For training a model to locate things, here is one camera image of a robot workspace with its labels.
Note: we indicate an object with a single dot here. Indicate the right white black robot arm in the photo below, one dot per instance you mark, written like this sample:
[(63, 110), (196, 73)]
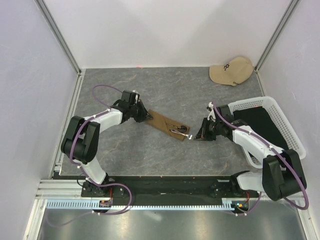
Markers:
[(282, 174)]

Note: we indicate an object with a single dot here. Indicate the silver fork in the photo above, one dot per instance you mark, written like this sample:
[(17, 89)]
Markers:
[(188, 136)]

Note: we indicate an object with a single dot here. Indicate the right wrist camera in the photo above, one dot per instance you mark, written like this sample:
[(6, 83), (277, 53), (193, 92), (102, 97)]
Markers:
[(224, 111)]

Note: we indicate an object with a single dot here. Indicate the black spoon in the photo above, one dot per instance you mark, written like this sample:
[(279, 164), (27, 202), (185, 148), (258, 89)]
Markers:
[(180, 128)]

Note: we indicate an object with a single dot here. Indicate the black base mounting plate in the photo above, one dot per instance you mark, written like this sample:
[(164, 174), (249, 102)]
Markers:
[(216, 187)]

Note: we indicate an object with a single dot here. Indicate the right aluminium frame post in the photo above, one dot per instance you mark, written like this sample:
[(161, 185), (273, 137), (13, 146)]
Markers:
[(289, 11)]

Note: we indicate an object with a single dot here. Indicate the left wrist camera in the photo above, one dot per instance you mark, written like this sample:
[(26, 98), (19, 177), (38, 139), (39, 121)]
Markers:
[(130, 97)]

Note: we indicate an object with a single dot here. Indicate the light blue cable duct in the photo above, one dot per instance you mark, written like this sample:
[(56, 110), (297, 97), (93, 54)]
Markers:
[(96, 204)]

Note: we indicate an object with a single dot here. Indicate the black cloth in basket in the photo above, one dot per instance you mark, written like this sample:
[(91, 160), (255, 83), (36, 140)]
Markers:
[(260, 122)]

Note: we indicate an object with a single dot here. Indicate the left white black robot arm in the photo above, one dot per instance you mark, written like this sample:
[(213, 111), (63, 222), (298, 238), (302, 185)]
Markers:
[(81, 139)]

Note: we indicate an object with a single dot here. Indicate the white plastic basket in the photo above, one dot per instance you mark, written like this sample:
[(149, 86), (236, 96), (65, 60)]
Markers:
[(278, 118)]

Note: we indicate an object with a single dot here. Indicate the brown cloth napkin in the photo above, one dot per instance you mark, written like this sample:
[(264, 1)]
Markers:
[(165, 124)]

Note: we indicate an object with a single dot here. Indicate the beige baseball cap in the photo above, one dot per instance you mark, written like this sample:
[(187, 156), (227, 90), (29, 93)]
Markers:
[(233, 73)]

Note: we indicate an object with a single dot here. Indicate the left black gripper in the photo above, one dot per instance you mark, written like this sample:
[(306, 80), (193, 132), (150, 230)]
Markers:
[(143, 116)]

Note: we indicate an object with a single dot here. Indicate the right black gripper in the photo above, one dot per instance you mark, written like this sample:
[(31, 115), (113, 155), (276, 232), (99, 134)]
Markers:
[(203, 134)]

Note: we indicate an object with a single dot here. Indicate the front aluminium rail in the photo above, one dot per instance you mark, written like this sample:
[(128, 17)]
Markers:
[(70, 186)]

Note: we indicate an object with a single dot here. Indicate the left aluminium frame post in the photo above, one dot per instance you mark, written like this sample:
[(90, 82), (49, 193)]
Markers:
[(46, 13)]

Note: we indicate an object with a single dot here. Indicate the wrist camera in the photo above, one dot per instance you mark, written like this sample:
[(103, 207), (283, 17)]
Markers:
[(224, 111), (130, 97)]

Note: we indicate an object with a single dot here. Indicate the aluminium frame post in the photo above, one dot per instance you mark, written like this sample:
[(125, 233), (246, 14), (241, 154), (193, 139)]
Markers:
[(46, 13), (289, 11)]

